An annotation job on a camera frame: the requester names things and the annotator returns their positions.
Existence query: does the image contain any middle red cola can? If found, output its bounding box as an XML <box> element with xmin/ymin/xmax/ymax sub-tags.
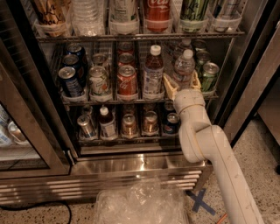
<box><xmin>117</xmin><ymin>53</ymin><xmax>135</xmax><ymax>67</ymax></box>

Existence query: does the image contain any glass fridge door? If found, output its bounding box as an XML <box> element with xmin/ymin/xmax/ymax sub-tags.
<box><xmin>0</xmin><ymin>43</ymin><xmax>70</xmax><ymax>179</ymax></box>

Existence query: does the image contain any blue tape cross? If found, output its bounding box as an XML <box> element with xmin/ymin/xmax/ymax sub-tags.
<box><xmin>186</xmin><ymin>188</ymin><xmax>216</xmax><ymax>215</ymax></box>

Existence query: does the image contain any white green soda can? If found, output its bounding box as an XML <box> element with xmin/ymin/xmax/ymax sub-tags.
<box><xmin>88</xmin><ymin>66</ymin><xmax>112</xmax><ymax>102</ymax></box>
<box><xmin>91</xmin><ymin>53</ymin><xmax>109</xmax><ymax>70</ymax></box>

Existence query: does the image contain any white label bottle top shelf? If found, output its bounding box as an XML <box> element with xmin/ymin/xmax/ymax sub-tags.
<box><xmin>109</xmin><ymin>0</ymin><xmax>138</xmax><ymax>35</ymax></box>

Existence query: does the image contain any clear plastic bin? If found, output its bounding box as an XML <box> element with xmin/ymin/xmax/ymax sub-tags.
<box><xmin>94</xmin><ymin>179</ymin><xmax>189</xmax><ymax>224</ymax></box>

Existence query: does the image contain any dark bottle top shelf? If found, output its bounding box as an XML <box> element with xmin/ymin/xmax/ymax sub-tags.
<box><xmin>207</xmin><ymin>0</ymin><xmax>242</xmax><ymax>32</ymax></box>

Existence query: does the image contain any red cola can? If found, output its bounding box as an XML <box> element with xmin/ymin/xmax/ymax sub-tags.
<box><xmin>117</xmin><ymin>53</ymin><xmax>135</xmax><ymax>67</ymax></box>
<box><xmin>117</xmin><ymin>41</ymin><xmax>134</xmax><ymax>54</ymax></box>
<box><xmin>117</xmin><ymin>65</ymin><xmax>138</xmax><ymax>101</ymax></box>

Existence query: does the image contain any clear bottle top shelf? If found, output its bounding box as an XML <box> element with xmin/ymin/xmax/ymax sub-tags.
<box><xmin>72</xmin><ymin>0</ymin><xmax>105</xmax><ymax>37</ymax></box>

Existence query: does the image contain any green bottle top shelf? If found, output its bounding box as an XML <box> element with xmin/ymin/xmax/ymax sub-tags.
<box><xmin>180</xmin><ymin>0</ymin><xmax>209</xmax><ymax>32</ymax></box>

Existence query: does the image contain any orange can shelf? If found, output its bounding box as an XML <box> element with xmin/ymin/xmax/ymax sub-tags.
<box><xmin>143</xmin><ymin>111</ymin><xmax>158</xmax><ymax>135</ymax></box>
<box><xmin>122</xmin><ymin>114</ymin><xmax>137</xmax><ymax>137</ymax></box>

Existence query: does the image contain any rear white green soda can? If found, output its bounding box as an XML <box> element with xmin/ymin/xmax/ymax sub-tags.
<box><xmin>91</xmin><ymin>53</ymin><xmax>109</xmax><ymax>70</ymax></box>

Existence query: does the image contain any stainless steel fridge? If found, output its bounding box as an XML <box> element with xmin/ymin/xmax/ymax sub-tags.
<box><xmin>0</xmin><ymin>0</ymin><xmax>280</xmax><ymax>206</ymax></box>

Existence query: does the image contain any silver can bottom shelf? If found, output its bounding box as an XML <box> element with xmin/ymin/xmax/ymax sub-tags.
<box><xmin>77</xmin><ymin>115</ymin><xmax>96</xmax><ymax>138</ymax></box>

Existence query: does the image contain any rear blue soda can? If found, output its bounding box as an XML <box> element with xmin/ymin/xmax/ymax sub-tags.
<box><xmin>66</xmin><ymin>43</ymin><xmax>88</xmax><ymax>66</ymax></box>

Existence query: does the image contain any clear water bottle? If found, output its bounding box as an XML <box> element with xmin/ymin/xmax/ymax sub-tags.
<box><xmin>173</xmin><ymin>38</ymin><xmax>193</xmax><ymax>60</ymax></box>
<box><xmin>173</xmin><ymin>49</ymin><xmax>195</xmax><ymax>88</ymax></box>

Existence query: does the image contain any black cable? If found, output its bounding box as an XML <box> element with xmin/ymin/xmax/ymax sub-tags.
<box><xmin>0</xmin><ymin>200</ymin><xmax>73</xmax><ymax>224</ymax></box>

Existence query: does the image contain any rear red cola can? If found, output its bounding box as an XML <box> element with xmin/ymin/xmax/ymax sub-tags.
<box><xmin>117</xmin><ymin>41</ymin><xmax>134</xmax><ymax>54</ymax></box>

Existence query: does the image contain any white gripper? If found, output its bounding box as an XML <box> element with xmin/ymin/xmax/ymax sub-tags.
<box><xmin>163</xmin><ymin>71</ymin><xmax>206</xmax><ymax>115</ymax></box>

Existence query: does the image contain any middle green soda can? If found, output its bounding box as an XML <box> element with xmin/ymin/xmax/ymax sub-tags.
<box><xmin>195</xmin><ymin>51</ymin><xmax>211</xmax><ymax>74</ymax></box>

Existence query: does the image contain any small tea bottle bottom shelf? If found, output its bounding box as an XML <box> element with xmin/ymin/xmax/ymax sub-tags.
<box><xmin>99</xmin><ymin>106</ymin><xmax>117</xmax><ymax>139</ymax></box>

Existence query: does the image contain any front blue soda can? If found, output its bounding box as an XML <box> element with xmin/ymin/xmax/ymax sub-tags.
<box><xmin>59</xmin><ymin>66</ymin><xmax>84</xmax><ymax>97</ymax></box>

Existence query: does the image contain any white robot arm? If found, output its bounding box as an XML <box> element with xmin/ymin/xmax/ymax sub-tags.
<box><xmin>163</xmin><ymin>73</ymin><xmax>264</xmax><ymax>224</ymax></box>

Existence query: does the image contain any blue soda can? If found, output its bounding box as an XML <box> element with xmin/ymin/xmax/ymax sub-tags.
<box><xmin>66</xmin><ymin>43</ymin><xmax>88</xmax><ymax>66</ymax></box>
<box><xmin>59</xmin><ymin>66</ymin><xmax>84</xmax><ymax>97</ymax></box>
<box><xmin>62</xmin><ymin>54</ymin><xmax>87</xmax><ymax>88</ymax></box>

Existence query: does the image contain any middle blue soda can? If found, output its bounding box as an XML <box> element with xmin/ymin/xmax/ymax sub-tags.
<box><xmin>62</xmin><ymin>54</ymin><xmax>87</xmax><ymax>88</ymax></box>

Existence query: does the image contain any brown tea bottle white cap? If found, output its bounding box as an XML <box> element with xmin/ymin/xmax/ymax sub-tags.
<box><xmin>143</xmin><ymin>45</ymin><xmax>164</xmax><ymax>96</ymax></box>

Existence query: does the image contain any front red cola can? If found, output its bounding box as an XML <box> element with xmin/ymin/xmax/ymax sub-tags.
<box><xmin>117</xmin><ymin>65</ymin><xmax>138</xmax><ymax>101</ymax></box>

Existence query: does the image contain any red cola bottle top shelf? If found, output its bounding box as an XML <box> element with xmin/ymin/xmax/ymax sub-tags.
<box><xmin>143</xmin><ymin>0</ymin><xmax>170</xmax><ymax>32</ymax></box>

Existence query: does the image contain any front white green soda can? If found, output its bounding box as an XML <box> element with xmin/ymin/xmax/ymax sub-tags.
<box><xmin>88</xmin><ymin>66</ymin><xmax>112</xmax><ymax>102</ymax></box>

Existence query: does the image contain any front orange can bottom shelf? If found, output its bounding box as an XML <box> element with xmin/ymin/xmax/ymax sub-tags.
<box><xmin>122</xmin><ymin>114</ymin><xmax>137</xmax><ymax>137</ymax></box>

